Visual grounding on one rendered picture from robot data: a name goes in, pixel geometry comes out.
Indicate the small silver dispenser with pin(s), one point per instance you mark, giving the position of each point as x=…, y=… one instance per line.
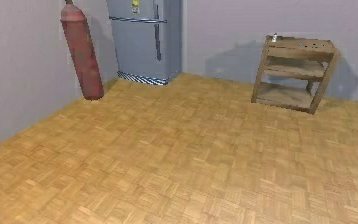
x=274, y=37

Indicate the grey fridge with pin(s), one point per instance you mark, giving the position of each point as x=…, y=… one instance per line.
x=137, y=50

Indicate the red fire extinguisher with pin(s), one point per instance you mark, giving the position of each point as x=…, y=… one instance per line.
x=83, y=56

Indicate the yellow fridge magnet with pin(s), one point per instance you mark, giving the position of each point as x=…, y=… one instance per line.
x=135, y=6

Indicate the brown wooden shelf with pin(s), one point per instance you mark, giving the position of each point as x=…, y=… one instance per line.
x=295, y=71

